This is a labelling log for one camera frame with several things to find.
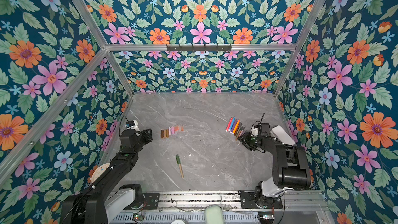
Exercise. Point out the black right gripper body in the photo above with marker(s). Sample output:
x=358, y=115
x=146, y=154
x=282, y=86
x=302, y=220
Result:
x=251, y=141

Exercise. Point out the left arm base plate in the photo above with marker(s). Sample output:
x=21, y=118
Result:
x=151, y=201

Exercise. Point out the white rectangular box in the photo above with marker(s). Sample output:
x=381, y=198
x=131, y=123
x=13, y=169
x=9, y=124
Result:
x=281, y=135

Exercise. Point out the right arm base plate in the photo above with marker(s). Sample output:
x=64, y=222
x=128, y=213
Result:
x=253, y=200

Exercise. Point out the tan cap brown pen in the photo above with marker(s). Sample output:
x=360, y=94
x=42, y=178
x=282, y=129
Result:
x=239, y=132

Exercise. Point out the black wall hook rail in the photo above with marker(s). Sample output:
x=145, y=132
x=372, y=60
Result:
x=204, y=47

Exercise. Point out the blue marker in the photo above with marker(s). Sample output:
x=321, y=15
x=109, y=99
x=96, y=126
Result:
x=231, y=125

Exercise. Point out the pink highlighter marker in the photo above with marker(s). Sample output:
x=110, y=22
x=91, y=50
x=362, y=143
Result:
x=229, y=123

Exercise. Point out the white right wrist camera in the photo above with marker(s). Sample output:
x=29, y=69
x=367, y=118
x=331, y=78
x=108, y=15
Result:
x=255, y=130

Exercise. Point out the pale green rounded object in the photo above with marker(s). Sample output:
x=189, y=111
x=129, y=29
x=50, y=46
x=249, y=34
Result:
x=214, y=215

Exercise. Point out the beige round alarm clock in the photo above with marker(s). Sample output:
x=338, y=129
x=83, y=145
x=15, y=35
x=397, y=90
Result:
x=99, y=171

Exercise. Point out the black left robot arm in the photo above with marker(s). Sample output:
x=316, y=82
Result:
x=89, y=206

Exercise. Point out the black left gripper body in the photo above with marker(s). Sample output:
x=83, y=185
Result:
x=143, y=139

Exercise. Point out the purple marker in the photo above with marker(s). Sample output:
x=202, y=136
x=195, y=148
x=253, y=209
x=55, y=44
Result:
x=233, y=126

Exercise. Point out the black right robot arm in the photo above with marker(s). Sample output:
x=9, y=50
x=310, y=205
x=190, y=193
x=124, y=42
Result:
x=290, y=169

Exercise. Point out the orange marker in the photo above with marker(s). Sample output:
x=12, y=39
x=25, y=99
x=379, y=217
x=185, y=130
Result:
x=236, y=127

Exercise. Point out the green cap beige pen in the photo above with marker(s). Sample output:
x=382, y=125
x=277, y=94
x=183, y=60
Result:
x=180, y=166

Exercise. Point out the brown pen clear grip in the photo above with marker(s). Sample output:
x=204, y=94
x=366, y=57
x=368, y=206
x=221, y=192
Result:
x=238, y=129

